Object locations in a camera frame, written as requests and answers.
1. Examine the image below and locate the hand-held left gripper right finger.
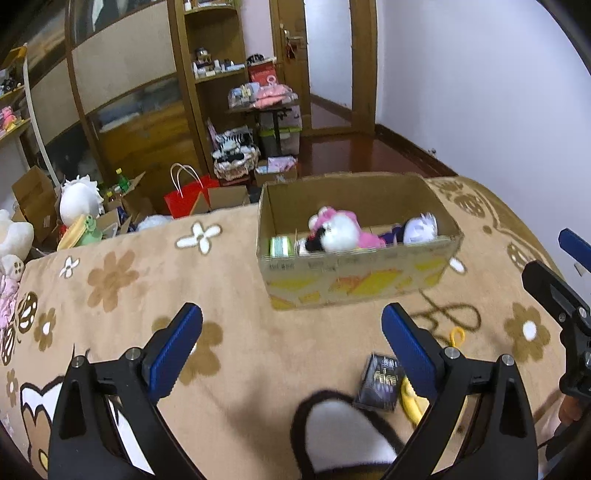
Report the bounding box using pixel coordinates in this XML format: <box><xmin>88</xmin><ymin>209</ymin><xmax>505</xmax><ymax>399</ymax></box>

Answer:
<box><xmin>381</xmin><ymin>302</ymin><xmax>541</xmax><ymax>480</ymax></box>

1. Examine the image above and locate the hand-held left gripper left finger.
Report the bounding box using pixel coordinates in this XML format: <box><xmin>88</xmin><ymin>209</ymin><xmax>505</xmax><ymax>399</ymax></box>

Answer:
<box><xmin>47</xmin><ymin>302</ymin><xmax>204</xmax><ymax>480</ymax></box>

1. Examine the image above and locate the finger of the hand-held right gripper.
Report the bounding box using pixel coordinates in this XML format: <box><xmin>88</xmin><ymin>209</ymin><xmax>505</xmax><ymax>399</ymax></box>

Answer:
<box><xmin>522</xmin><ymin>260</ymin><xmax>585</xmax><ymax>324</ymax></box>
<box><xmin>558</xmin><ymin>227</ymin><xmax>591</xmax><ymax>273</ymax></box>

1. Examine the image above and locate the pink bear plush toy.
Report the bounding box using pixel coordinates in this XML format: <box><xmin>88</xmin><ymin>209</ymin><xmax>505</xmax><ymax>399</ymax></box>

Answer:
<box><xmin>308</xmin><ymin>206</ymin><xmax>387</xmax><ymax>251</ymax></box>

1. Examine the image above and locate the white purple plush toy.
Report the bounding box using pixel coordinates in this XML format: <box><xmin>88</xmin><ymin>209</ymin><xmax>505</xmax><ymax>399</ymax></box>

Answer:
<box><xmin>379</xmin><ymin>212</ymin><xmax>439</xmax><ymax>247</ymax></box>

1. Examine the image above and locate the white fluffy plush toy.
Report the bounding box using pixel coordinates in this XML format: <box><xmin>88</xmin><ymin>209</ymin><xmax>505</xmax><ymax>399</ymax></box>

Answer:
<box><xmin>305</xmin><ymin>213</ymin><xmax>362</xmax><ymax>254</ymax></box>

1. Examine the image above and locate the green tissue pack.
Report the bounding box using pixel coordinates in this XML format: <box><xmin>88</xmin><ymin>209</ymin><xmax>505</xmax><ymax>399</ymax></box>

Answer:
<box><xmin>269</xmin><ymin>235</ymin><xmax>296</xmax><ymax>258</ymax></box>

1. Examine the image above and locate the person's right hand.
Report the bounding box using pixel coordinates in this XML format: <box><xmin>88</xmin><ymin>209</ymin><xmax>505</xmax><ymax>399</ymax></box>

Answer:
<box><xmin>558</xmin><ymin>397</ymin><xmax>583</xmax><ymax>425</ymax></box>

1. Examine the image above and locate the black packet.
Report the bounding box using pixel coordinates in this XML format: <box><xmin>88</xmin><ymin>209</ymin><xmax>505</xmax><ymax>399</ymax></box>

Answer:
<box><xmin>353</xmin><ymin>353</ymin><xmax>402</xmax><ymax>412</ymax></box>

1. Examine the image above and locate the green frog toy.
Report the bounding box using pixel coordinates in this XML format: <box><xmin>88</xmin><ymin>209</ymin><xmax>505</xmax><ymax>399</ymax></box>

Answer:
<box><xmin>76</xmin><ymin>215</ymin><xmax>102</xmax><ymax>245</ymax></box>

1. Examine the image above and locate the red paper bag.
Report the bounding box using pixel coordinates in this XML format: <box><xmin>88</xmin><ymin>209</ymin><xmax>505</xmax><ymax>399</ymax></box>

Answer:
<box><xmin>164</xmin><ymin>163</ymin><xmax>221</xmax><ymax>220</ymax></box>

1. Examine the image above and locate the yellow ribbed toy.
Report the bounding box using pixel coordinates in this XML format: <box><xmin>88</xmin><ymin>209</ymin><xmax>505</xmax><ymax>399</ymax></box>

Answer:
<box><xmin>56</xmin><ymin>217</ymin><xmax>86</xmax><ymax>252</ymax></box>

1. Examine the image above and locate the small brown cardboard box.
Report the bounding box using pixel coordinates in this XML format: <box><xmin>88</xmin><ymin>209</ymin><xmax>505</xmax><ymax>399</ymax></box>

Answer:
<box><xmin>208</xmin><ymin>185</ymin><xmax>251</xmax><ymax>210</ymax></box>

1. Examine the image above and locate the open cardboard box with bottles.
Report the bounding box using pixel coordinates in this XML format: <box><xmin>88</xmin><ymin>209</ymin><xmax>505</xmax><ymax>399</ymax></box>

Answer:
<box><xmin>104</xmin><ymin>172</ymin><xmax>153</xmax><ymax>236</ymax></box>

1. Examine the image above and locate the white-haired plush head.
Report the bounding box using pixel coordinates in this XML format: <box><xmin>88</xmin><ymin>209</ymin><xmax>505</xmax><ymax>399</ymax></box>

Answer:
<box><xmin>59</xmin><ymin>174</ymin><xmax>106</xmax><ymax>227</ymax></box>

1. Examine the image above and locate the pink cloth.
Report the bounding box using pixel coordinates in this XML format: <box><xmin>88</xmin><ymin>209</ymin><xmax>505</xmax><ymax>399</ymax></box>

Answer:
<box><xmin>0</xmin><ymin>274</ymin><xmax>19</xmax><ymax>333</ymax></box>

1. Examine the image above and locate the lace-trimmed basket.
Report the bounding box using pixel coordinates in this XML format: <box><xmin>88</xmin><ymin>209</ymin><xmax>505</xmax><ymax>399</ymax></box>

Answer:
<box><xmin>213</xmin><ymin>144</ymin><xmax>260</xmax><ymax>182</ymax></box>

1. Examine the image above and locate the large cream plush toy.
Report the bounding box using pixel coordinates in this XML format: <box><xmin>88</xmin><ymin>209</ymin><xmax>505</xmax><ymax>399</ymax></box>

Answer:
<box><xmin>0</xmin><ymin>210</ymin><xmax>35</xmax><ymax>282</ymax></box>

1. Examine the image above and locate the box with pink packets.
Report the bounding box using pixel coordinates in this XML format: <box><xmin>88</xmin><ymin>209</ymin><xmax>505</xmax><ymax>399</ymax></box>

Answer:
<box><xmin>255</xmin><ymin>156</ymin><xmax>298</xmax><ymax>185</ymax></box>

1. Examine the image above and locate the black and white striped plush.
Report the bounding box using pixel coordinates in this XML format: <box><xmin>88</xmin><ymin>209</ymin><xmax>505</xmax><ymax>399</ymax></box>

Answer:
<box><xmin>215</xmin><ymin>130</ymin><xmax>254</xmax><ymax>155</ymax></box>

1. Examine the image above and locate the clear plastic storage bin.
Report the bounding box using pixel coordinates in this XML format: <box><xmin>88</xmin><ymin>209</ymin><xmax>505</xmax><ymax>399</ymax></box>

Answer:
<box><xmin>259</xmin><ymin>108</ymin><xmax>303</xmax><ymax>155</ymax></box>

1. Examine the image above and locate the small black side table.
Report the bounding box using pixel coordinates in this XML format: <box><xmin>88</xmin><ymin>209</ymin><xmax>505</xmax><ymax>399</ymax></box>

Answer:
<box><xmin>226</xmin><ymin>104</ymin><xmax>301</xmax><ymax>158</ymax></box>

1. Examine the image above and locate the clear plastic box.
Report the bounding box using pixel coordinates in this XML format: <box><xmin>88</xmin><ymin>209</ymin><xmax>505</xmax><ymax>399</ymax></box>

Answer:
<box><xmin>228</xmin><ymin>84</ymin><xmax>257</xmax><ymax>109</ymax></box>

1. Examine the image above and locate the white curved tube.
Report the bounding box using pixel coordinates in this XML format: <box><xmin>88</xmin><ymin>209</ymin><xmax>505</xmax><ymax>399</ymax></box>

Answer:
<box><xmin>21</xmin><ymin>44</ymin><xmax>63</xmax><ymax>185</ymax></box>

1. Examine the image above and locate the pink clothing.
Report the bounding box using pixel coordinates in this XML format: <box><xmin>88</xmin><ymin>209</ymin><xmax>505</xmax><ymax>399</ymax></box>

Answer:
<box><xmin>254</xmin><ymin>84</ymin><xmax>298</xmax><ymax>109</ymax></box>

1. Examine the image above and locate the wooden shelf with figurines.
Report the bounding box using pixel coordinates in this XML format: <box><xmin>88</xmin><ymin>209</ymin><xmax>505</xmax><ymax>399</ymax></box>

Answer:
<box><xmin>0</xmin><ymin>46</ymin><xmax>33</xmax><ymax>208</ymax></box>

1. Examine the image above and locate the wooden door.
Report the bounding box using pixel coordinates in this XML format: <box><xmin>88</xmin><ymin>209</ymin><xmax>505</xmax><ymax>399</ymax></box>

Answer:
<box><xmin>270</xmin><ymin>0</ymin><xmax>377</xmax><ymax>137</ymax></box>

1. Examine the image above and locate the wooden wardrobe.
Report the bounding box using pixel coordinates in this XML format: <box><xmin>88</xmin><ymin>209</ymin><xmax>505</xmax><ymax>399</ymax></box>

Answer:
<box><xmin>28</xmin><ymin>0</ymin><xmax>250</xmax><ymax>185</ymax></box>

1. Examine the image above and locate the red box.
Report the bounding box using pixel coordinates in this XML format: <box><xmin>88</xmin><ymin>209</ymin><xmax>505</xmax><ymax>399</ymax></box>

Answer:
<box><xmin>248</xmin><ymin>62</ymin><xmax>278</xmax><ymax>86</ymax></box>

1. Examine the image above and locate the yellow plush keychain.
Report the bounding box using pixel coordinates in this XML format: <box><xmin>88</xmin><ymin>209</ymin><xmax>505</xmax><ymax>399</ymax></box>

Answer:
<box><xmin>399</xmin><ymin>327</ymin><xmax>465</xmax><ymax>428</ymax></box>

